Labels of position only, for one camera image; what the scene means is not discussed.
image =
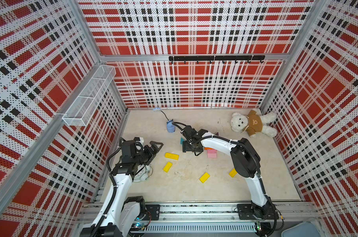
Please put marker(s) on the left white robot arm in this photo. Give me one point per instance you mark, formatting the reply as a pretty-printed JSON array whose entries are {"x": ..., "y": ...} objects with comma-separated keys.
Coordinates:
[{"x": 121, "y": 214}]

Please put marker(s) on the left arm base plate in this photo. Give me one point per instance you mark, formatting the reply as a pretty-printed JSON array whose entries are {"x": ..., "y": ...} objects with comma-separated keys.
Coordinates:
[{"x": 152, "y": 212}]

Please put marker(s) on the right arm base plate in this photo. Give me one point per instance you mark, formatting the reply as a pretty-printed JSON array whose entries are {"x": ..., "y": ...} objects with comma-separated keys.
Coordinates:
[{"x": 252, "y": 211}]

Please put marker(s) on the white teddy bear brown hoodie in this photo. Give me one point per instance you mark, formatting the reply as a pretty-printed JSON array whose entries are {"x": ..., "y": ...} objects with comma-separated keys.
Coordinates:
[{"x": 252, "y": 123}]

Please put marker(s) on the white twin-bell alarm clock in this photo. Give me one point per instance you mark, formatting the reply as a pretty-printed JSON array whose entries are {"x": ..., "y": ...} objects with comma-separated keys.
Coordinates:
[{"x": 143, "y": 173}]

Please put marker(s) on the pink block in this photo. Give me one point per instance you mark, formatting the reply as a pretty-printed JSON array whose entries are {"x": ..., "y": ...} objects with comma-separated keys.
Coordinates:
[
  {"x": 212, "y": 151},
  {"x": 212, "y": 155}
]

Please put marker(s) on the grey bin bottom right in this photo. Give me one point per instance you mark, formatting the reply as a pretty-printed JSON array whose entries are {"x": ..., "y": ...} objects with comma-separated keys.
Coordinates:
[{"x": 305, "y": 229}]

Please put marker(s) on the blue plastic toy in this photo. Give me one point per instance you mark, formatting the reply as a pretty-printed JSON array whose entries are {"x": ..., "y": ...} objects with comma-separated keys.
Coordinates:
[{"x": 170, "y": 126}]

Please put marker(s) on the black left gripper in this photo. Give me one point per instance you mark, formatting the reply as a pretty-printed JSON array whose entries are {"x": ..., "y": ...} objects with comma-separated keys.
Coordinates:
[{"x": 150, "y": 153}]

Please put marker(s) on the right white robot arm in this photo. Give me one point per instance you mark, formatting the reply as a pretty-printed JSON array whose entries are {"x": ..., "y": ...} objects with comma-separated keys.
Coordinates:
[{"x": 246, "y": 163}]

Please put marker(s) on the black wall hook rail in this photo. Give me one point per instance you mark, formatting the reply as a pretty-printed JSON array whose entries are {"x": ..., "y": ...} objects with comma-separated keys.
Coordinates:
[{"x": 247, "y": 58}]

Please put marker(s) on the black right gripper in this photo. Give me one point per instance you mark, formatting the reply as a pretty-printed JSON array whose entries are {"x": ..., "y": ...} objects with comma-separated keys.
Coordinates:
[{"x": 185, "y": 147}]

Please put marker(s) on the yellow block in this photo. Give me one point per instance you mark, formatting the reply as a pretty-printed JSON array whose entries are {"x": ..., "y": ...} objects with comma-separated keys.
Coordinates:
[
  {"x": 233, "y": 173},
  {"x": 167, "y": 167},
  {"x": 204, "y": 177},
  {"x": 171, "y": 156}
]

